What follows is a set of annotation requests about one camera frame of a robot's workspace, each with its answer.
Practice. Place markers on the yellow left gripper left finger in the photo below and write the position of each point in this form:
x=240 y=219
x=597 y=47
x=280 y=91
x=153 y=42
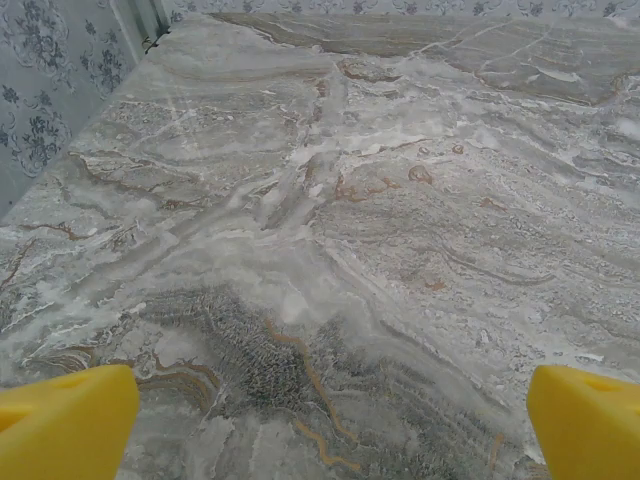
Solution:
x=65 y=425

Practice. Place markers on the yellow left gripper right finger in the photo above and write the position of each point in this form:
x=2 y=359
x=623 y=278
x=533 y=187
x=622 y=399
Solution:
x=590 y=430

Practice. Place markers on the small black corner bracket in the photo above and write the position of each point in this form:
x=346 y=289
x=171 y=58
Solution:
x=150 y=46

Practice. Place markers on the aluminium frame post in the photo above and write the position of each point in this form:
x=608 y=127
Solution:
x=145 y=20

